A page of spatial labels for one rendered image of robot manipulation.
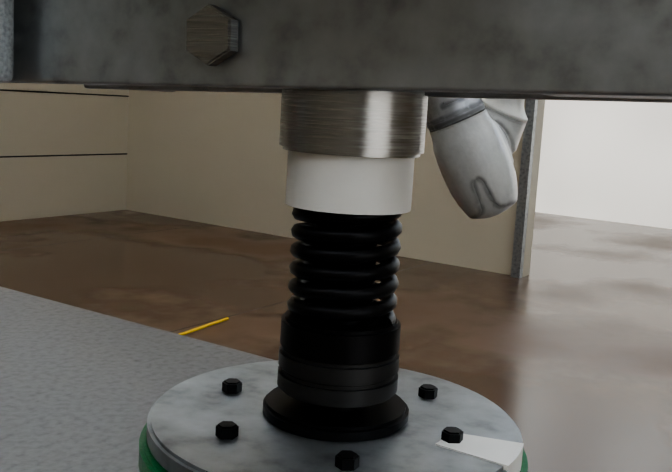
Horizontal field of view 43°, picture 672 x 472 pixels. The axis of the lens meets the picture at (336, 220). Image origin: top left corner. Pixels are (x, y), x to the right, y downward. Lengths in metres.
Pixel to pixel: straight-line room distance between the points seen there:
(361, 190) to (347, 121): 0.04
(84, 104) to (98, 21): 6.90
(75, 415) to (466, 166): 0.76
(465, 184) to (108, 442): 0.79
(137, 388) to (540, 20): 0.46
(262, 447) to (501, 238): 5.27
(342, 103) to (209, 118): 6.61
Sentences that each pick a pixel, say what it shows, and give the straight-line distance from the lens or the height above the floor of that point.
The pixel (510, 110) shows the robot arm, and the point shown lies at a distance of 1.40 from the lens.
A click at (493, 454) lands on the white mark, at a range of 0.47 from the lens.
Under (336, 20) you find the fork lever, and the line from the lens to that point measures 0.41.
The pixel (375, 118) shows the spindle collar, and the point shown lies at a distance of 0.43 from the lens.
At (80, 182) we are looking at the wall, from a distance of 7.41.
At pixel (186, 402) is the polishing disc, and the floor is 0.88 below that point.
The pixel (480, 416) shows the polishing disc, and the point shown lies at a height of 0.88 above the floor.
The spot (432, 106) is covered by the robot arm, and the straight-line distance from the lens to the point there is 1.26.
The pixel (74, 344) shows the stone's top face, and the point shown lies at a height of 0.82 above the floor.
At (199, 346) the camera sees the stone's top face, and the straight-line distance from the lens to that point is 0.82.
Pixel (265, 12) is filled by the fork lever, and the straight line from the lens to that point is 0.43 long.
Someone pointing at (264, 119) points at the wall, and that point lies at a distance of 6.67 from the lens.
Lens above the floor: 1.06
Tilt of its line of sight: 8 degrees down
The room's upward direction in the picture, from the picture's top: 3 degrees clockwise
